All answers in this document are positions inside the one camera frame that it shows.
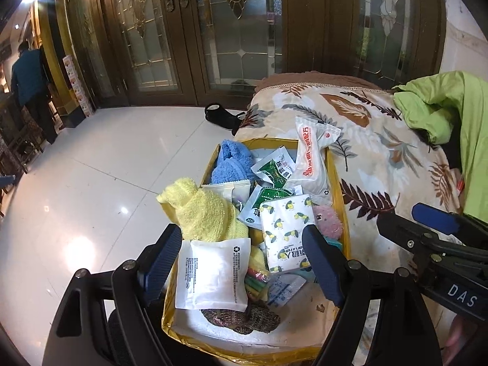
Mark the striped colourful item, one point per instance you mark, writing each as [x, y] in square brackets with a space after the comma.
[257, 286]

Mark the white square packet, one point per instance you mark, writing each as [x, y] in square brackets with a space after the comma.
[211, 274]

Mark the lemon-print tissue pack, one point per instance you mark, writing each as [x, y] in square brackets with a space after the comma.
[286, 232]

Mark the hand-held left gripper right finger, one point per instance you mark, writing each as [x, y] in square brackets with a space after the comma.
[322, 263]

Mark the yellow towel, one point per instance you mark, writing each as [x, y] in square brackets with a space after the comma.
[202, 213]

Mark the white blue-print packet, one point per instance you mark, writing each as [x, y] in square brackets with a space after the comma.
[286, 289]

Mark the small blue fuzzy cloth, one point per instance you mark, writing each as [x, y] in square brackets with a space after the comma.
[236, 150]

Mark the person's right hand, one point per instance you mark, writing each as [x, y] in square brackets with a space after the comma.
[467, 333]

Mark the black shoe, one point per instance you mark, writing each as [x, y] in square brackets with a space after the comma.
[223, 118]

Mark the long white red-print packet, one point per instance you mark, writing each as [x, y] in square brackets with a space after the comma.
[314, 152]

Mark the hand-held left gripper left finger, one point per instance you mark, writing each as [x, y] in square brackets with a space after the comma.
[162, 259]

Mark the pink fuzzy pouf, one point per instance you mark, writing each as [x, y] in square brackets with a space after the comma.
[328, 220]

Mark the brown bed cover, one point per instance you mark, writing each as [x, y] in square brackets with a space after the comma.
[324, 80]

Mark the small orange tube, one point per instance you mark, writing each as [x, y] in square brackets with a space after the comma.
[461, 186]

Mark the leaf-print blanket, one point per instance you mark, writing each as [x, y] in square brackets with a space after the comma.
[381, 167]

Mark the green quilt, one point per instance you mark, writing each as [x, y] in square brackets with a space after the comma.
[438, 106]

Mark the wooden glass door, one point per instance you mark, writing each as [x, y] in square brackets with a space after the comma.
[305, 26]

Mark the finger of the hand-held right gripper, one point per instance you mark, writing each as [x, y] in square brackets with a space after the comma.
[400, 232]
[434, 215]

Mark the brown knit cloth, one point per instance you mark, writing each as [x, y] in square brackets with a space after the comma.
[240, 318]

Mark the stack of cartons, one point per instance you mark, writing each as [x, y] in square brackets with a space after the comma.
[78, 87]

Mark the white foam box yellow tape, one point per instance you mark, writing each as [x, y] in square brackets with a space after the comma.
[198, 328]

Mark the blue towel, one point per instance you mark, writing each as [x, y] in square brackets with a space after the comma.
[227, 173]

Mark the green white sachet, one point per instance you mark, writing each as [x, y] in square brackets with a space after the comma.
[267, 206]
[274, 166]

